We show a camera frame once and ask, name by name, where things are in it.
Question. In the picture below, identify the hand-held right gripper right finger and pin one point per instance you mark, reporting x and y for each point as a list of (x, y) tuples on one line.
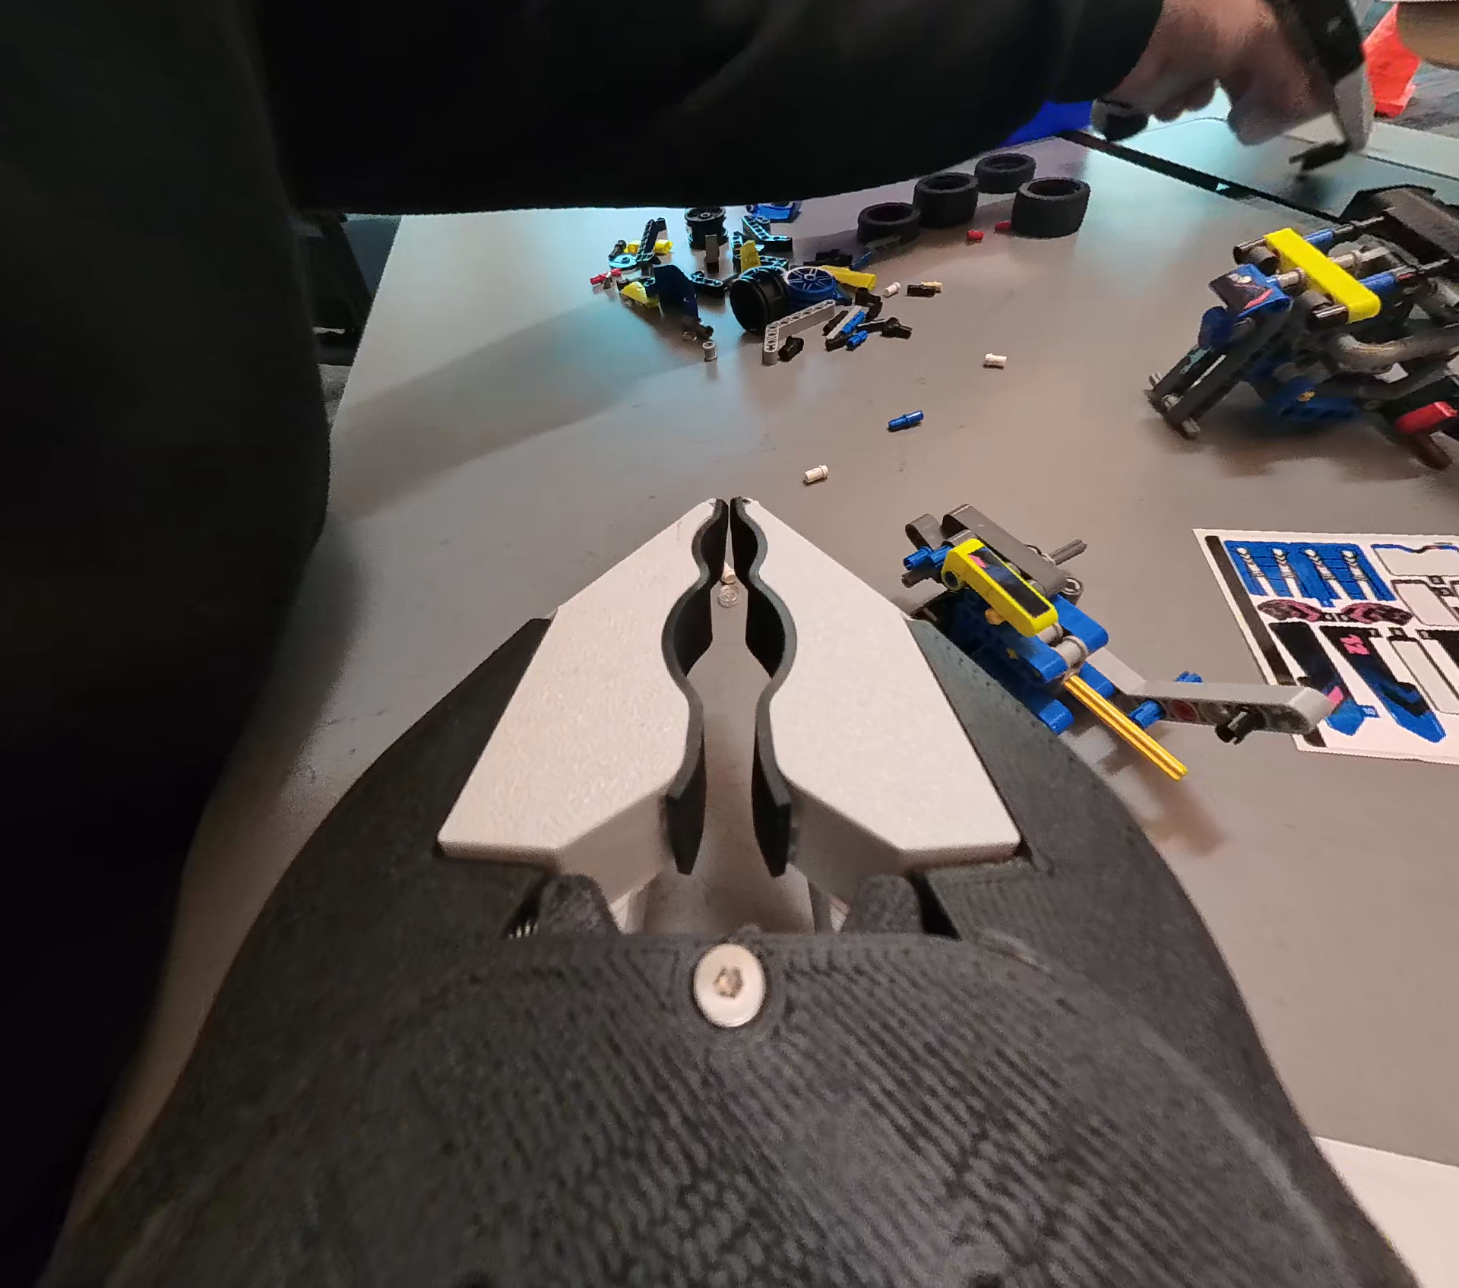
[(878, 730)]

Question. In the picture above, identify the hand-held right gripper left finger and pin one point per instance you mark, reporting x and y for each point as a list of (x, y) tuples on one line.
[(582, 730)]

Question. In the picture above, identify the small blue yellow lego assembly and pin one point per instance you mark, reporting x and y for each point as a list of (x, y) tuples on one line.
[(1026, 616)]

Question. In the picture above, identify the black lego tyre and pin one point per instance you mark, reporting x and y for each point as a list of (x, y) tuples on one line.
[(947, 200), (1052, 208), (890, 223), (1005, 172)]

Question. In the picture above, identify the blue lego car chassis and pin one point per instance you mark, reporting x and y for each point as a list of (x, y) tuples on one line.
[(1300, 342)]

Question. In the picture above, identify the pile of loose lego pieces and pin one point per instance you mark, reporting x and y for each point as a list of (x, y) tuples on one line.
[(759, 286)]

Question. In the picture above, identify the lego sticker sheet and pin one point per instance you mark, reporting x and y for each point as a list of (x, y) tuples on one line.
[(1368, 649)]

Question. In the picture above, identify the person's left hand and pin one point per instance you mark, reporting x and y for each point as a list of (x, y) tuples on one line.
[(1208, 40)]

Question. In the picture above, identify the orange cone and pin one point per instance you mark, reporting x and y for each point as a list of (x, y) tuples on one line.
[(1391, 62)]

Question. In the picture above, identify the large blue plastic bin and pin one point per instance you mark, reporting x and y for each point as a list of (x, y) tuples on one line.
[(1050, 124)]

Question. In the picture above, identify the wooden post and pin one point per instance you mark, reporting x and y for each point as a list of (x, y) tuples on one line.
[(1434, 34)]

